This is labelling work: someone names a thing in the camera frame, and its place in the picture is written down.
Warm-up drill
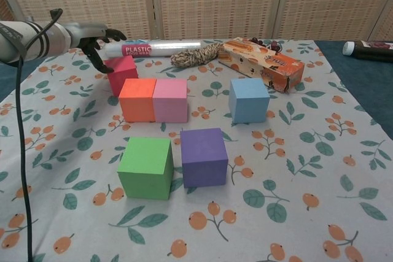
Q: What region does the dark red grape bunch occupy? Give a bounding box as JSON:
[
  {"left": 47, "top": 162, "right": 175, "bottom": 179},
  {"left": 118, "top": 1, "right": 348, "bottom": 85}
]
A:
[{"left": 251, "top": 37, "right": 283, "bottom": 53}]

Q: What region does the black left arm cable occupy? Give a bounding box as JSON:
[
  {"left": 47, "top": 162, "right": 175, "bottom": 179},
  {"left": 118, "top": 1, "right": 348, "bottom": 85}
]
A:
[{"left": 15, "top": 8, "right": 64, "bottom": 262}]

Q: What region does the brown white twine bundle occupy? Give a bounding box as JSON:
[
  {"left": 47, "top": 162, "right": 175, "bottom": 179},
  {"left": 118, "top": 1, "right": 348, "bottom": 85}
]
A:
[{"left": 170, "top": 43, "right": 227, "bottom": 68}]

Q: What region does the floral printed tablecloth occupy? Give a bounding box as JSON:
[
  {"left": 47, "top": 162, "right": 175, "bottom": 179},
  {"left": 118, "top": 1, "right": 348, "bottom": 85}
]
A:
[{"left": 0, "top": 39, "right": 393, "bottom": 262}]

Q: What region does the orange biscuit box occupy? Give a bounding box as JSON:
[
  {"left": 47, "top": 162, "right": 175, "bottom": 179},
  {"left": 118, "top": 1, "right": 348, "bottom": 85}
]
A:
[{"left": 217, "top": 37, "right": 306, "bottom": 94}]

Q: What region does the dark grape juice bottle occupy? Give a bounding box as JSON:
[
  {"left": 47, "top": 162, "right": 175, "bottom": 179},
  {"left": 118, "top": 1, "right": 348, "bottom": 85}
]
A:
[{"left": 342, "top": 40, "right": 393, "bottom": 62}]

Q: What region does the purple foam cube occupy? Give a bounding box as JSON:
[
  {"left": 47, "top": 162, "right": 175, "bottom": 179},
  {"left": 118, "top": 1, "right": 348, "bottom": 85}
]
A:
[{"left": 179, "top": 127, "right": 229, "bottom": 189}]

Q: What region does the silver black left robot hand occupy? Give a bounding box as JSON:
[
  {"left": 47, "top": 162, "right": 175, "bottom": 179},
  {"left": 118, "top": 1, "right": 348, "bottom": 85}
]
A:
[{"left": 66, "top": 22, "right": 127, "bottom": 74}]

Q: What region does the teal table cover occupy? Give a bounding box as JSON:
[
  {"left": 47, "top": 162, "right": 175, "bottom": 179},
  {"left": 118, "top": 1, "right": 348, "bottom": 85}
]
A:
[{"left": 0, "top": 40, "right": 393, "bottom": 140}]

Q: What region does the light blue foam cube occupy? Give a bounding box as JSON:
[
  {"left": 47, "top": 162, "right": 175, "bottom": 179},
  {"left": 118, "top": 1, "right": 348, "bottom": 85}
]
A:
[{"left": 228, "top": 77, "right": 271, "bottom": 124}]

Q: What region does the pink foam cube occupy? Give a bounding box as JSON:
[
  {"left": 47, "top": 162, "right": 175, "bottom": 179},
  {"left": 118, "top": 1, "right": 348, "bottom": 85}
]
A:
[{"left": 152, "top": 79, "right": 189, "bottom": 124}]

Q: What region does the plastic food wrap roll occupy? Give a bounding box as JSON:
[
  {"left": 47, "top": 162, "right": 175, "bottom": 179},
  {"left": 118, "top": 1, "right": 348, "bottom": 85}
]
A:
[{"left": 104, "top": 39, "right": 203, "bottom": 60}]

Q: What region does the woven bamboo folding screen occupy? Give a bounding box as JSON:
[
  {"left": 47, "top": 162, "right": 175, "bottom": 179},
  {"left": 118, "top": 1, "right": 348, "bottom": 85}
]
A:
[{"left": 0, "top": 0, "right": 393, "bottom": 42}]

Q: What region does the orange foam cube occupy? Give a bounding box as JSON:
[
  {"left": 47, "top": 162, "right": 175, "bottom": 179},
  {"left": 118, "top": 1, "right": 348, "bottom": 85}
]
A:
[{"left": 118, "top": 78, "right": 157, "bottom": 123}]

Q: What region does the red foam cube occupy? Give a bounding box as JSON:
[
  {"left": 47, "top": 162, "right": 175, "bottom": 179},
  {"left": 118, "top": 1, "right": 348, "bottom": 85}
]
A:
[{"left": 104, "top": 55, "right": 139, "bottom": 97}]

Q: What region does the green foam cube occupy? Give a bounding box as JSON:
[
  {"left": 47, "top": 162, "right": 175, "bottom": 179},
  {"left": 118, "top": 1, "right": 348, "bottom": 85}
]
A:
[{"left": 117, "top": 136, "right": 174, "bottom": 201}]

